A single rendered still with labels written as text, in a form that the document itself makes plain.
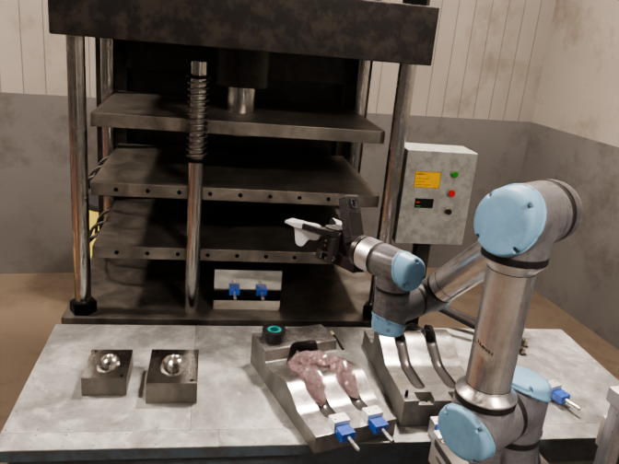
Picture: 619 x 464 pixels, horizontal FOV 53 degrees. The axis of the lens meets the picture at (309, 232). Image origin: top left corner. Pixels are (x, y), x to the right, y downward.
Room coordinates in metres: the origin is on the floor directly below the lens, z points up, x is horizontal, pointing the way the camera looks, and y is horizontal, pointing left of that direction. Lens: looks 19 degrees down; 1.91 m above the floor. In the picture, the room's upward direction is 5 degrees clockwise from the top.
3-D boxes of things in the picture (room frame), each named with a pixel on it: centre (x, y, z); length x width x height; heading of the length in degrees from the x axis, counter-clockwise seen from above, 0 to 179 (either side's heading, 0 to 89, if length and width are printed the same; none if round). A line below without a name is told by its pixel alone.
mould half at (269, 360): (1.69, -0.07, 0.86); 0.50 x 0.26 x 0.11; 27
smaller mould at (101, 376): (1.67, 0.58, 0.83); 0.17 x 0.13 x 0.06; 10
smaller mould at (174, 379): (1.68, 0.38, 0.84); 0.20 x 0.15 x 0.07; 10
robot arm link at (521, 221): (1.04, -0.37, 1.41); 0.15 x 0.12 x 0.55; 132
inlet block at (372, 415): (1.48, -0.25, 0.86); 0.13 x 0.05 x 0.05; 27
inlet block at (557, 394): (1.77, -0.88, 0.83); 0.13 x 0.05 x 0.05; 31
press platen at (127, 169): (2.65, 0.34, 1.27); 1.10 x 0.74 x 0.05; 100
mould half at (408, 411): (1.84, -0.41, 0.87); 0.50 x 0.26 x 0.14; 10
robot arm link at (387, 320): (1.25, -0.20, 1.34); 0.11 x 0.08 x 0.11; 132
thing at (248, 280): (2.53, 0.27, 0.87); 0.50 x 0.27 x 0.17; 10
